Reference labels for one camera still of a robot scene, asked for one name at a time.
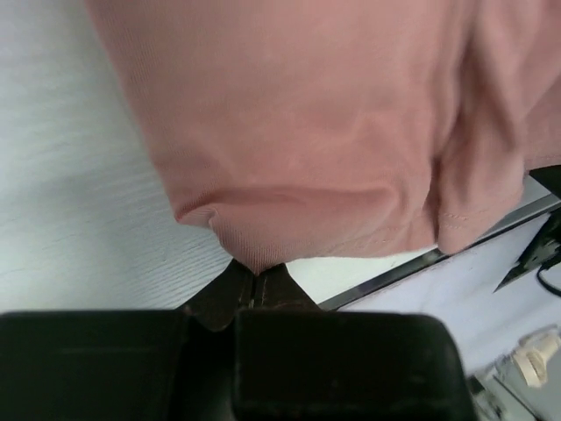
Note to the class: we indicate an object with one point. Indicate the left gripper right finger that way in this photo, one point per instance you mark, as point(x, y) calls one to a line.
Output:
point(293, 361)

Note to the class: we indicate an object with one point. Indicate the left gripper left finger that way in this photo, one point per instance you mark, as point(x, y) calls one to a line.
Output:
point(125, 364)

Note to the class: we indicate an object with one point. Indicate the pink mario t shirt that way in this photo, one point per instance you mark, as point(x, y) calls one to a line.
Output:
point(302, 129)

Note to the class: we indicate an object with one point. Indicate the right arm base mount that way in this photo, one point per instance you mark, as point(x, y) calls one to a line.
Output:
point(543, 251)

